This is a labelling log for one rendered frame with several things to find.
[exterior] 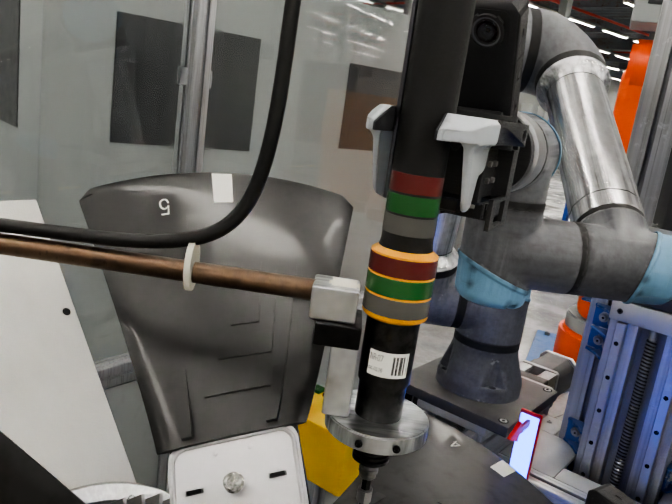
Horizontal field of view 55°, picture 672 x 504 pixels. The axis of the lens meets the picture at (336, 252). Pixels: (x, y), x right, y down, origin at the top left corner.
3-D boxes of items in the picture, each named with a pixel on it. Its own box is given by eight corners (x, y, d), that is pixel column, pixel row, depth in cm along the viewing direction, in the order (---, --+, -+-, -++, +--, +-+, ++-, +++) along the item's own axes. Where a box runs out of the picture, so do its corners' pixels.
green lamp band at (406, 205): (385, 212, 39) (389, 193, 39) (384, 204, 43) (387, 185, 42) (441, 221, 39) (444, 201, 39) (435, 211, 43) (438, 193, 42)
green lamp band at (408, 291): (365, 295, 40) (368, 276, 40) (365, 276, 44) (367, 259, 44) (435, 305, 40) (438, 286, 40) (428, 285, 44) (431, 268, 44)
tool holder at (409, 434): (289, 442, 41) (309, 295, 39) (300, 393, 48) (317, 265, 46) (431, 464, 41) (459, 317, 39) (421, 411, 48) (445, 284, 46)
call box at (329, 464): (252, 458, 98) (260, 393, 95) (296, 436, 106) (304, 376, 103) (336, 508, 89) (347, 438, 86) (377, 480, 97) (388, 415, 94)
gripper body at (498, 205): (489, 233, 45) (524, 217, 56) (513, 107, 43) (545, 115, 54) (388, 212, 48) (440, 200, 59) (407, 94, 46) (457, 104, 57)
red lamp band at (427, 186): (389, 191, 39) (392, 171, 39) (387, 184, 42) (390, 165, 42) (444, 199, 39) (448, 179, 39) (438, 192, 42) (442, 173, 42)
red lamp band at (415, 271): (368, 274, 40) (371, 255, 39) (368, 258, 44) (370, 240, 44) (439, 285, 40) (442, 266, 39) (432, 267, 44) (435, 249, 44)
